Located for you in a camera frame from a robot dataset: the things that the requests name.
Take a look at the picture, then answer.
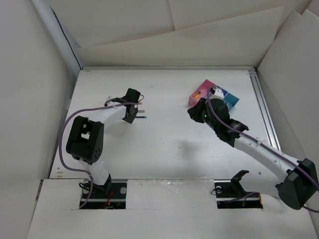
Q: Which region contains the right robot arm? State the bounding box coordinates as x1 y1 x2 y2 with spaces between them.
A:
187 98 319 210

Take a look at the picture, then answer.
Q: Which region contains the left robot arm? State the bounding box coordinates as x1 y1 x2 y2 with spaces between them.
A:
66 88 141 198

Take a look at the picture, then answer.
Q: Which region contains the pink blue three-compartment organizer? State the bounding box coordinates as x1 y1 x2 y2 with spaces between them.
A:
188 79 240 111

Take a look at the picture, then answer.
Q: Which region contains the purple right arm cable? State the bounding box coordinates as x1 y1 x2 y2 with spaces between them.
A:
206 86 319 214

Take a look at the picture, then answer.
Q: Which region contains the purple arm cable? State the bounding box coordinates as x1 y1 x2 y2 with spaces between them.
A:
59 96 145 209
206 86 319 214

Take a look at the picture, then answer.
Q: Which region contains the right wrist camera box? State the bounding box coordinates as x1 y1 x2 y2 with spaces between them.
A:
210 87 224 100

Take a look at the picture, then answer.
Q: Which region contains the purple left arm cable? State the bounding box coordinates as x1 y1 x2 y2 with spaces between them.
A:
59 96 145 209

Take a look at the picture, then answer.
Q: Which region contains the aluminium rail right edge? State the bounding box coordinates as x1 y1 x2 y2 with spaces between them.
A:
248 67 281 151

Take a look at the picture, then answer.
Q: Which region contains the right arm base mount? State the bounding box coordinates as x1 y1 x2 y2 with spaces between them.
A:
210 170 263 209

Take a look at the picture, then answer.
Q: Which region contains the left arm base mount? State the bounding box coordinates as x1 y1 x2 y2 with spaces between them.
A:
79 176 128 210

